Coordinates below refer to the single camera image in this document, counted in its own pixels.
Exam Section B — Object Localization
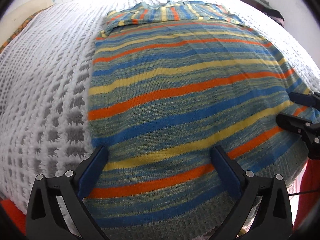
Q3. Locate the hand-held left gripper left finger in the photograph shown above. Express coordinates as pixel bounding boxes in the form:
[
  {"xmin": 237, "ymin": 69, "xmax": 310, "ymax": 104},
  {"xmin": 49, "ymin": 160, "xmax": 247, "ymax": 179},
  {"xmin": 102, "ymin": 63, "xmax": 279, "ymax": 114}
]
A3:
[{"xmin": 26, "ymin": 145, "xmax": 110, "ymax": 240}]

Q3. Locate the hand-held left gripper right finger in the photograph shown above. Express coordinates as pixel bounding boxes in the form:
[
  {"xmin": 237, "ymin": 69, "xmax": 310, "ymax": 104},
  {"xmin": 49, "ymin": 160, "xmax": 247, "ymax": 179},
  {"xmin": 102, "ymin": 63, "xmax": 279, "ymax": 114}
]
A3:
[{"xmin": 211, "ymin": 145, "xmax": 293, "ymax": 240}]

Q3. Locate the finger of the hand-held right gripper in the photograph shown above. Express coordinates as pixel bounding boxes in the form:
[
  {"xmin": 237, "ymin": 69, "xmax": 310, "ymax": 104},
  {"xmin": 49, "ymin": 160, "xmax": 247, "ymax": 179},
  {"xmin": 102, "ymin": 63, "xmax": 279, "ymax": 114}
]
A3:
[
  {"xmin": 289, "ymin": 92, "xmax": 320, "ymax": 108},
  {"xmin": 276, "ymin": 113, "xmax": 320, "ymax": 159}
]

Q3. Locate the striped knit shirt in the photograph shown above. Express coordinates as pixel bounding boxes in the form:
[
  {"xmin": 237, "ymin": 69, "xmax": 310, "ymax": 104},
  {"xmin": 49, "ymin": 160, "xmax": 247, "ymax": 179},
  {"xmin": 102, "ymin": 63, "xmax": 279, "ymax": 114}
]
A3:
[{"xmin": 87, "ymin": 1, "xmax": 313, "ymax": 238}]

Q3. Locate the pile of clothes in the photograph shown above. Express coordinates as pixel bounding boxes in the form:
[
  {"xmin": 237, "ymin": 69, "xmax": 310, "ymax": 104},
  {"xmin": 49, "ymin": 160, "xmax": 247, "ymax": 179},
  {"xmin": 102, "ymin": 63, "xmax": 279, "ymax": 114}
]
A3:
[{"xmin": 246, "ymin": 0, "xmax": 285, "ymax": 28}]

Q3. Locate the orange knit cloth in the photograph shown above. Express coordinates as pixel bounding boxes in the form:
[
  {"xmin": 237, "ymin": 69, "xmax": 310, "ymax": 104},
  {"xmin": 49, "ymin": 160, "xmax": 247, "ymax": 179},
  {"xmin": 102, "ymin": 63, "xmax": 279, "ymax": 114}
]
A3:
[{"xmin": 0, "ymin": 155, "xmax": 320, "ymax": 235}]

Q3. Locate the white grey checked blanket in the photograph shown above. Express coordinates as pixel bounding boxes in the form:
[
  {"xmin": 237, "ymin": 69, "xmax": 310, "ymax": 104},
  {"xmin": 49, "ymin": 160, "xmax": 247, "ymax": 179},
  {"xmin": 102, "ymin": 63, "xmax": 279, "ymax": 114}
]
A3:
[{"xmin": 0, "ymin": 0, "xmax": 320, "ymax": 235}]

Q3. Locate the orange floral bedsheet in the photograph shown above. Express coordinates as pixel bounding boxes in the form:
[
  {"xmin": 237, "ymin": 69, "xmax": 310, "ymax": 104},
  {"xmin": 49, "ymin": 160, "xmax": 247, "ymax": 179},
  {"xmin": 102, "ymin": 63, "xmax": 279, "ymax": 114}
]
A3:
[{"xmin": 0, "ymin": 9, "xmax": 48, "ymax": 53}]

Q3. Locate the cream headboard cushion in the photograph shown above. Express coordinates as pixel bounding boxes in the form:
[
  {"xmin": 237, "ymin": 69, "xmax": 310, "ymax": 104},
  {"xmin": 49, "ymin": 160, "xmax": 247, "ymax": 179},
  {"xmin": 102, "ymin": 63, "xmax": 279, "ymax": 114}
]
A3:
[{"xmin": 0, "ymin": 0, "xmax": 54, "ymax": 25}]

